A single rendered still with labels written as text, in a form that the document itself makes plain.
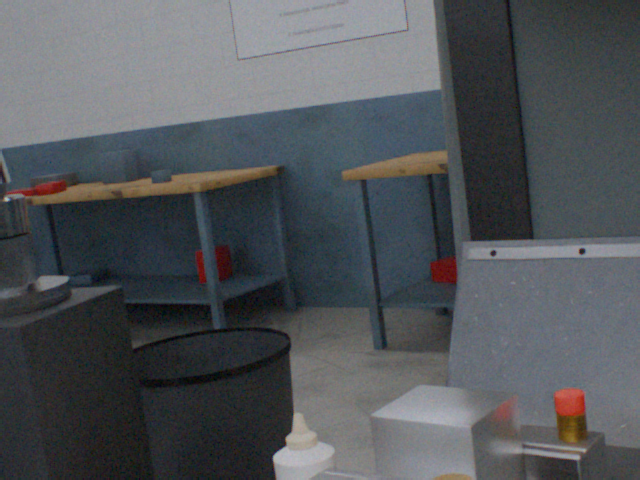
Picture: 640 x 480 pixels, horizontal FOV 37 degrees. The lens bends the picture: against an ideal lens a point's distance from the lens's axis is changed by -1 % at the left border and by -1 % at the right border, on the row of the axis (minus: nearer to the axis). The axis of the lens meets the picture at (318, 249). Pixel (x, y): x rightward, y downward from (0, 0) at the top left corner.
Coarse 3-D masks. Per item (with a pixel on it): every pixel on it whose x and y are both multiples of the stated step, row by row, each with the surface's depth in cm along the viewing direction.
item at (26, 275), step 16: (0, 224) 68; (16, 224) 69; (0, 240) 68; (16, 240) 69; (32, 240) 71; (0, 256) 68; (16, 256) 69; (32, 256) 70; (0, 272) 68; (16, 272) 69; (32, 272) 70; (0, 288) 69; (16, 288) 69
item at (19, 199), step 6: (0, 198) 68; (6, 198) 68; (12, 198) 69; (18, 198) 69; (24, 198) 70; (0, 204) 68; (6, 204) 68; (12, 204) 69; (18, 204) 69; (24, 204) 70; (0, 210) 68; (6, 210) 68; (12, 210) 69
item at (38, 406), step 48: (48, 288) 69; (96, 288) 74; (0, 336) 64; (48, 336) 66; (96, 336) 71; (0, 384) 65; (48, 384) 66; (96, 384) 70; (0, 432) 66; (48, 432) 65; (96, 432) 70; (144, 432) 75
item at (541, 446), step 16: (528, 432) 53; (544, 432) 53; (592, 432) 52; (528, 448) 51; (544, 448) 51; (560, 448) 50; (576, 448) 50; (592, 448) 50; (608, 448) 60; (624, 448) 60; (528, 464) 51; (544, 464) 50; (560, 464) 50; (576, 464) 49; (592, 464) 50; (608, 464) 58; (624, 464) 57
